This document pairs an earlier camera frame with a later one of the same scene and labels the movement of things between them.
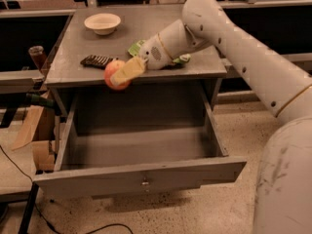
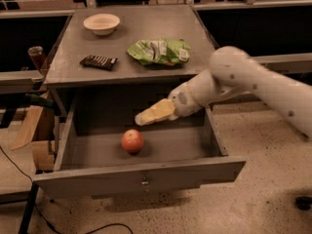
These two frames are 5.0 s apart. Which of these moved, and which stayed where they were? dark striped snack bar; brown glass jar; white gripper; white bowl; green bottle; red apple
Moved: white gripper; red apple
Stayed: green bottle; dark striped snack bar; white bowl; brown glass jar
